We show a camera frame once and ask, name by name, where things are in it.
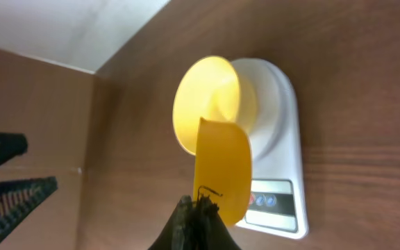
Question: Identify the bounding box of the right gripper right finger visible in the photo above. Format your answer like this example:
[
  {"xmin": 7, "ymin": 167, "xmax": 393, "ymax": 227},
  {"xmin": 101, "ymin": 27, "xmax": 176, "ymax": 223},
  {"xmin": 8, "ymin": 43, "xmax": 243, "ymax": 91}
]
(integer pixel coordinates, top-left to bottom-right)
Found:
[{"xmin": 192, "ymin": 196, "xmax": 241, "ymax": 250}]

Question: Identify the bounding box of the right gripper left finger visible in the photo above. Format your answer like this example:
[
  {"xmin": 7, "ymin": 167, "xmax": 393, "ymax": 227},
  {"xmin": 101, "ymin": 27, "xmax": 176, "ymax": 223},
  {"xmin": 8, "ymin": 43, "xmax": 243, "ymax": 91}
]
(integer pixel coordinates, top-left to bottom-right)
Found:
[{"xmin": 149, "ymin": 195, "xmax": 193, "ymax": 250}]

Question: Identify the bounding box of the yellow plastic measuring scoop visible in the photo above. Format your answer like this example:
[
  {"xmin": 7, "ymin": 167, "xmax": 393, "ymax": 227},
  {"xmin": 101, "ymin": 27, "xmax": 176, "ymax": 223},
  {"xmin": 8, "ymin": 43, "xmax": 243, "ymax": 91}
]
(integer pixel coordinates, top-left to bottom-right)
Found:
[{"xmin": 193, "ymin": 119, "xmax": 252, "ymax": 226}]

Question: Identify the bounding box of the white digital kitchen scale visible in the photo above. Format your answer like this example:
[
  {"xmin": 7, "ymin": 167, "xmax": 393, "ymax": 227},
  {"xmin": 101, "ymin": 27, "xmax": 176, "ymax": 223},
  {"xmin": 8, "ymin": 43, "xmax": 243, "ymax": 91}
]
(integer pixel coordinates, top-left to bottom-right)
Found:
[{"xmin": 232, "ymin": 58, "xmax": 308, "ymax": 240}]

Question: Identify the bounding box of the pale yellow plastic bowl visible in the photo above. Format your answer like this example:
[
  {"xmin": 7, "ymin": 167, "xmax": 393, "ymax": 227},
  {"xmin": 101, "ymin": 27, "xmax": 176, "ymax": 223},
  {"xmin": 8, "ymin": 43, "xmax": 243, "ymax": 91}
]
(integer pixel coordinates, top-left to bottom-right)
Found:
[{"xmin": 172, "ymin": 56, "xmax": 258, "ymax": 155}]

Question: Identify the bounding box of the brown side panel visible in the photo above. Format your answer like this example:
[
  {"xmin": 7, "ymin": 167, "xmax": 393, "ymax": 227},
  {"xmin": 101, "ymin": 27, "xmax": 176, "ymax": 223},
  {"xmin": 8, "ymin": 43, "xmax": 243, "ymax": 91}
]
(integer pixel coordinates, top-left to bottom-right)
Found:
[{"xmin": 0, "ymin": 50, "xmax": 93, "ymax": 249}]

